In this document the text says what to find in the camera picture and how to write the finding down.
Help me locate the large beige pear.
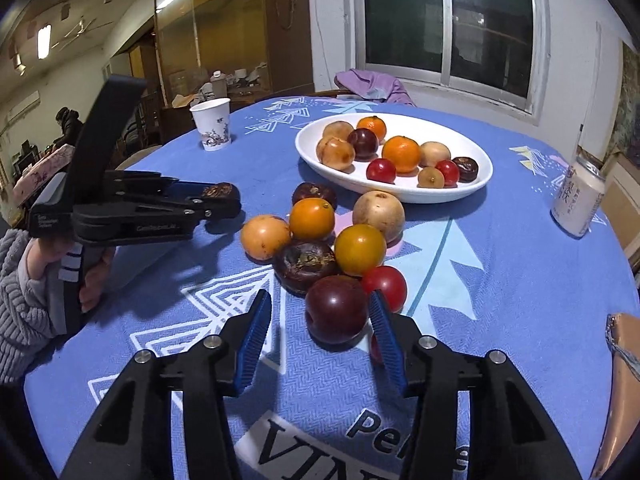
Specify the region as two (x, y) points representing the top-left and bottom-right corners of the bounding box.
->
(352, 191), (406, 244)

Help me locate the red fruit plate front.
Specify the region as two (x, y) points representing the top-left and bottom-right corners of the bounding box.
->
(366, 157), (397, 184)

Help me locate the small tan fruit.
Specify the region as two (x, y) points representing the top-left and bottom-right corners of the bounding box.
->
(418, 167), (445, 188)

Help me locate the person's left hand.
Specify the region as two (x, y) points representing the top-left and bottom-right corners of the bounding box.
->
(24, 236), (116, 313)

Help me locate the dark mangosteen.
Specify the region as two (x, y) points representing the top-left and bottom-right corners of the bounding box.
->
(272, 242), (341, 296)
(452, 157), (480, 183)
(292, 182), (337, 210)

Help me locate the brown fruit back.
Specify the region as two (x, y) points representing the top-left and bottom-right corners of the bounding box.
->
(322, 120), (354, 140)

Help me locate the large orange tangerine plate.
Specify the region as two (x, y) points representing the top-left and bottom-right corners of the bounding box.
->
(382, 136), (421, 174)

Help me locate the small dark fruit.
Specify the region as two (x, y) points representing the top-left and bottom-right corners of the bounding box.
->
(201, 182), (234, 198)

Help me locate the orange tangerine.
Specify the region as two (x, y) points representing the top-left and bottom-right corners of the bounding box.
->
(288, 198), (335, 242)

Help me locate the dark plum in plate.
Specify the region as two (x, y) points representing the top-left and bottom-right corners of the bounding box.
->
(347, 128), (378, 160)

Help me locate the blue patterned tablecloth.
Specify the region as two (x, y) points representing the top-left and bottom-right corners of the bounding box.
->
(25, 98), (639, 479)

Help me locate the red tomato fruit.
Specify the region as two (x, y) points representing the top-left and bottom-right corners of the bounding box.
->
(361, 266), (408, 313)

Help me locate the small red fruit right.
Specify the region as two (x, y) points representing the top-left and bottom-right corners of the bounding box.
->
(435, 159), (460, 188)

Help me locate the brown onion-like fruit front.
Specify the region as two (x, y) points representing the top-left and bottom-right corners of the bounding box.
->
(316, 136), (356, 171)

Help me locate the dark purple plum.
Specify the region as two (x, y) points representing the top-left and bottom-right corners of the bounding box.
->
(305, 275), (368, 346)

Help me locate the grey knitted sleeve forearm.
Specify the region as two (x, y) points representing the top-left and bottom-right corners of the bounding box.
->
(0, 229), (55, 386)

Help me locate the dark mangosteen in plate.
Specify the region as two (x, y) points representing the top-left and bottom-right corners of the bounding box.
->
(452, 157), (480, 183)

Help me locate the white paper cup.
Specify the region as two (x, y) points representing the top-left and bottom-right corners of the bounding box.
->
(190, 98), (231, 152)

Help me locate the white oval plate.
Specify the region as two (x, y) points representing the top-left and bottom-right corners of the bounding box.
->
(295, 113), (494, 204)

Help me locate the beige fruit in plate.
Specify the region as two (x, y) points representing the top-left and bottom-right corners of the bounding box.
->
(419, 141), (451, 168)

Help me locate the orange round fruit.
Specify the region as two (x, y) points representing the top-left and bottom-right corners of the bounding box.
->
(240, 214), (291, 261)

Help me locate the yellow orange fruit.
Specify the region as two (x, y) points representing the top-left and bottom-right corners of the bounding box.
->
(334, 224), (387, 278)

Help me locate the small tangerine plate back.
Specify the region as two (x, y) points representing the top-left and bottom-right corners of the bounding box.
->
(357, 116), (387, 143)

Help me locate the wooden glass cabinet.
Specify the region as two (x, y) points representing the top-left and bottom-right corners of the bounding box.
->
(152, 0), (316, 111)

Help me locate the white beverage can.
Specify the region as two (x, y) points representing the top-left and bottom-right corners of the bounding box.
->
(551, 156), (605, 238)

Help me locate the purple cloth on chair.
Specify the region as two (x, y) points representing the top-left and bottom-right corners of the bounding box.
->
(334, 68), (414, 106)

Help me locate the sliding glass window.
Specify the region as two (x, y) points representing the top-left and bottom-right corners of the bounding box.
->
(352, 0), (550, 118)

